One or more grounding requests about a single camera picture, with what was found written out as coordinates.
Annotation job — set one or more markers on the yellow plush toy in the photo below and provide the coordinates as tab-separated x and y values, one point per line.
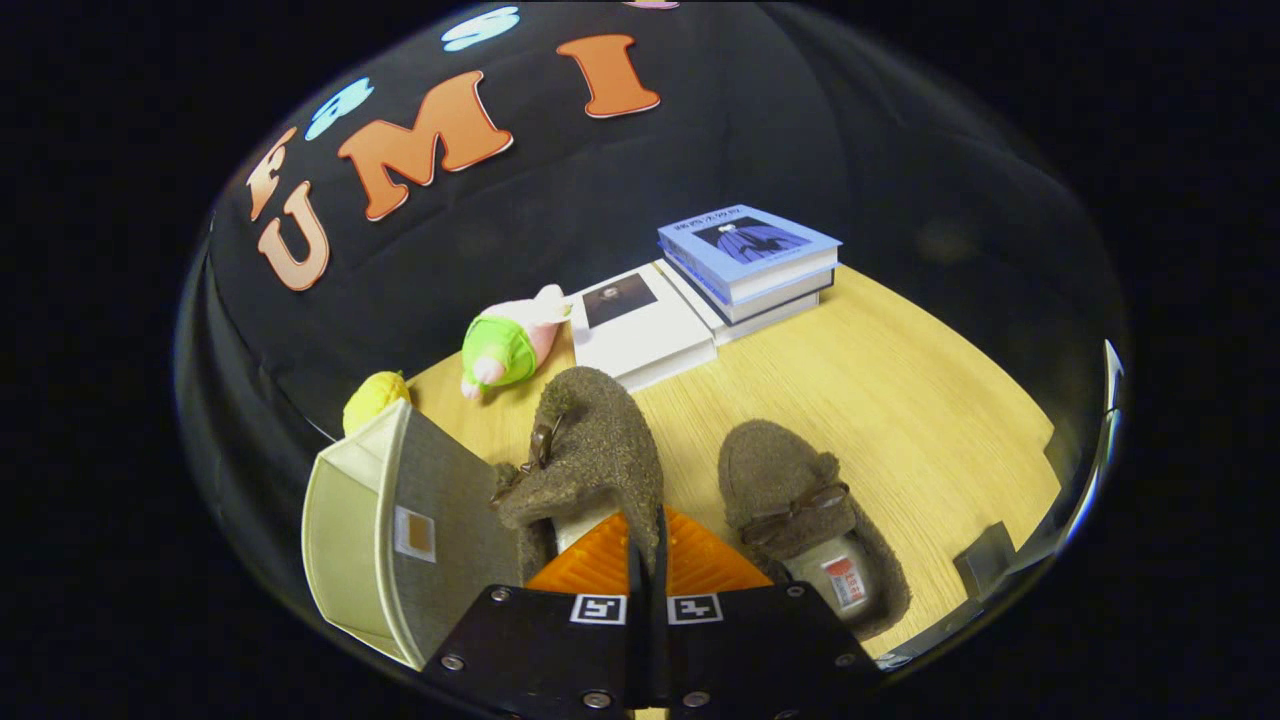
372	400

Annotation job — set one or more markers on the blue cover book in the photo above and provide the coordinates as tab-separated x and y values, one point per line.
750	250

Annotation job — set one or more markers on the pink and green plush toy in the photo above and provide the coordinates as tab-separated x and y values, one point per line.
505	345

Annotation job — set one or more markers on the white book with portrait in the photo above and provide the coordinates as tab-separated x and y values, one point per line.
640	325

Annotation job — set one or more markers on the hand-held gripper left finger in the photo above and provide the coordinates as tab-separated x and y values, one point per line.
540	640

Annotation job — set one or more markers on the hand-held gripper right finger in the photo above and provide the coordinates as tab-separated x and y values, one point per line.
662	620

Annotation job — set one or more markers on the dark edged book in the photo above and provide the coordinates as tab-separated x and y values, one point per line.
780	299

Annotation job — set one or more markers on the brown fuzzy shoe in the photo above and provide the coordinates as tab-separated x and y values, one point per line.
790	470
590	450

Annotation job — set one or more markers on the black desk clamp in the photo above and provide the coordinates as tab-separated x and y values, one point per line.
985	560

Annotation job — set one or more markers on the grey fabric storage box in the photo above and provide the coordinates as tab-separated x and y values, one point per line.
450	520

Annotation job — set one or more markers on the white board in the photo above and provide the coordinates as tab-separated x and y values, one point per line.
1112	370

